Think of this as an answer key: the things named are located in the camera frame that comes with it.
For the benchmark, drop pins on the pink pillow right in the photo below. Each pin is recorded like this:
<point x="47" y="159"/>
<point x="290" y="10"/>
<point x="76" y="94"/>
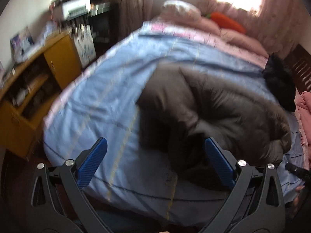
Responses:
<point x="243" y="41"/>

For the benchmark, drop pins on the black desk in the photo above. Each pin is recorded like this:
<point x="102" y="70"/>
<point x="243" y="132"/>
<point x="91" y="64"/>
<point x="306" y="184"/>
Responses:
<point x="104" y="22"/>

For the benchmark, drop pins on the pink pillow left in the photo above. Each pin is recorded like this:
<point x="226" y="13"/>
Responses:
<point x="203" y="24"/>

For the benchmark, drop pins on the blue and pink bedspread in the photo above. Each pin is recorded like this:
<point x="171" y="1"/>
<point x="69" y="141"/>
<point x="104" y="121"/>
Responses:
<point x="102" y="102"/>

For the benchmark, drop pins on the dark wooden headboard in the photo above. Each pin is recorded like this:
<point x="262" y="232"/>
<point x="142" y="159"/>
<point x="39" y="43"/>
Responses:
<point x="299" y="61"/>

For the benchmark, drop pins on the black puffer jacket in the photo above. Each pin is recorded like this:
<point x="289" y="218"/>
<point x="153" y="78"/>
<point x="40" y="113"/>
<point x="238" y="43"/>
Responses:
<point x="279" y="80"/>

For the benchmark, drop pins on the brown hooded puffer jacket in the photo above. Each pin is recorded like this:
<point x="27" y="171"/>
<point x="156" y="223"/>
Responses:
<point x="181" y="108"/>

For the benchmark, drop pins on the pink pillow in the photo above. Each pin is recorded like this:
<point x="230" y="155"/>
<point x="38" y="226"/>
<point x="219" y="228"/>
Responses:
<point x="203" y="24"/>
<point x="243" y="41"/>

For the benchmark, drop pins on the pink folded garment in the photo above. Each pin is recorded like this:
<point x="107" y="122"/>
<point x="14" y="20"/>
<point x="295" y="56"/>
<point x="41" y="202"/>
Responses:
<point x="303" y="116"/>

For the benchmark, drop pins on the orange carrot plush pillow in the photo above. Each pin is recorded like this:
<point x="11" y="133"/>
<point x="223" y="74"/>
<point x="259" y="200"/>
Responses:
<point x="226" y="22"/>

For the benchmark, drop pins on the white printer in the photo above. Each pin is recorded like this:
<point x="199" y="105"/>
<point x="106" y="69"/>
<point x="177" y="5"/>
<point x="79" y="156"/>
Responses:
<point x="64" y="10"/>

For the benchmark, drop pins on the person's right hand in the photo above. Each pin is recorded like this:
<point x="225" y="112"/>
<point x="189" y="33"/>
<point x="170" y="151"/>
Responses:
<point x="301" y="203"/>

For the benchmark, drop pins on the pink floral curtain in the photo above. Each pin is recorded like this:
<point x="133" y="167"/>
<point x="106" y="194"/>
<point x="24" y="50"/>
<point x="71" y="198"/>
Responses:
<point x="276" y="24"/>

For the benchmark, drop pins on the white floral paper bag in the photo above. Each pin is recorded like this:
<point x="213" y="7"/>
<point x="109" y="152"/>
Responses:
<point x="83" y="41"/>

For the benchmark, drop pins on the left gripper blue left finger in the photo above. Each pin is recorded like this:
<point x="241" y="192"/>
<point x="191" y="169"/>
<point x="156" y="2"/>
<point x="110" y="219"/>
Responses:
<point x="45" y="212"/>

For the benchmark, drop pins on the white patterned pillow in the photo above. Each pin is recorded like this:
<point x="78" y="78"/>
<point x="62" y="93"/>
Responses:
<point x="181" y="9"/>

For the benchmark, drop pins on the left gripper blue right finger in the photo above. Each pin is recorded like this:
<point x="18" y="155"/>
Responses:
<point x="255" y="202"/>

